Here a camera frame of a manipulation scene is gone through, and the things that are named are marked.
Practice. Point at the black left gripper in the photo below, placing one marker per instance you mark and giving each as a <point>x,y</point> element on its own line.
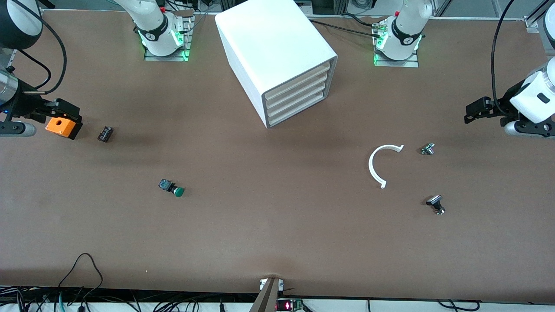
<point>504,104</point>

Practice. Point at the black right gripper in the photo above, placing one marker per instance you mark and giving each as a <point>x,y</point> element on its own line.
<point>27,105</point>

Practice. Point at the green push button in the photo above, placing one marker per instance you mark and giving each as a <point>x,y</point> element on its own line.
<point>172,188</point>

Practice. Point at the white plastic drawer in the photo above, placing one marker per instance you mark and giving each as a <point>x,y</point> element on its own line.
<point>299,110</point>
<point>299,81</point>
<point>299,100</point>
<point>299,91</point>

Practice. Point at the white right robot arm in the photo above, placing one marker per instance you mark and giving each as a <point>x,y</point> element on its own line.
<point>156,30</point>

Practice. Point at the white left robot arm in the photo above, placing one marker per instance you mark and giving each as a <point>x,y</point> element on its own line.
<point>405,30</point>

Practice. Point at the white drawer cabinet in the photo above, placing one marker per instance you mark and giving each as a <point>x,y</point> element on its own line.
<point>269,39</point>

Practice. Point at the orange box black base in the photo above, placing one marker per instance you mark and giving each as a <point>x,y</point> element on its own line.
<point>60,126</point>

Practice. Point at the small black connector block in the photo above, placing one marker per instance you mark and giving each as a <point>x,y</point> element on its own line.
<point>105,133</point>

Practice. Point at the small metal fitting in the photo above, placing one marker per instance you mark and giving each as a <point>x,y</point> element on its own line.
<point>427,149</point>

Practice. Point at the white curved plastic arc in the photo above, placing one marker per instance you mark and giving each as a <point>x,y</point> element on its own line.
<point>373,167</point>

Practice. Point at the small red display device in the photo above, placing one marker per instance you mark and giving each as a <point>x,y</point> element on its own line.
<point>288,305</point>

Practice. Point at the black headed silver switch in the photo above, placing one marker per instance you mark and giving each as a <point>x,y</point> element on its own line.
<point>435,203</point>

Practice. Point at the aluminium frame profile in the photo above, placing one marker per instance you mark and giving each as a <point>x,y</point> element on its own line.
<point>535,21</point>

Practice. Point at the brown camera mount post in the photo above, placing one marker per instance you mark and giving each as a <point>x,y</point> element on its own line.
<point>266,297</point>

